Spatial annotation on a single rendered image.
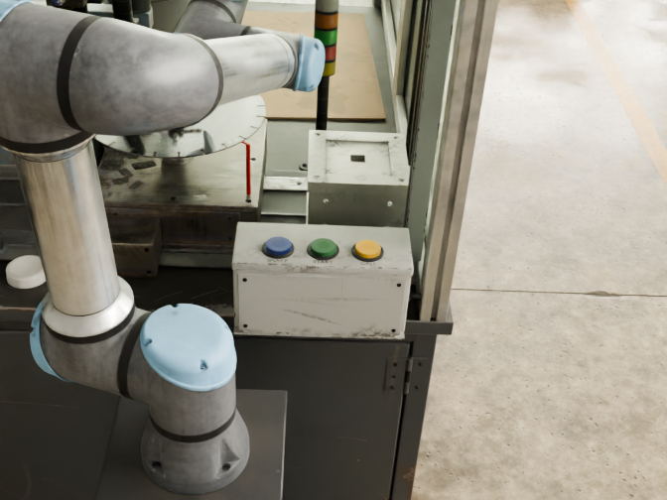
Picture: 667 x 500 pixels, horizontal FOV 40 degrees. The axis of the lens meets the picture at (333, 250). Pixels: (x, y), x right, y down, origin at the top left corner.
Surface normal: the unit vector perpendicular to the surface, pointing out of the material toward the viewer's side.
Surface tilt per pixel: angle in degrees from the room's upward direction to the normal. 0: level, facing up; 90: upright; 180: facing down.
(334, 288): 90
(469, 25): 90
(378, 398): 90
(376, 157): 0
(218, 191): 0
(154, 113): 102
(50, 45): 40
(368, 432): 90
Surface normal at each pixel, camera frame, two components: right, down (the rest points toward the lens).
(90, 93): -0.06, 0.44
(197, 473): 0.15, 0.33
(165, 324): 0.18, -0.76
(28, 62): -0.25, 0.07
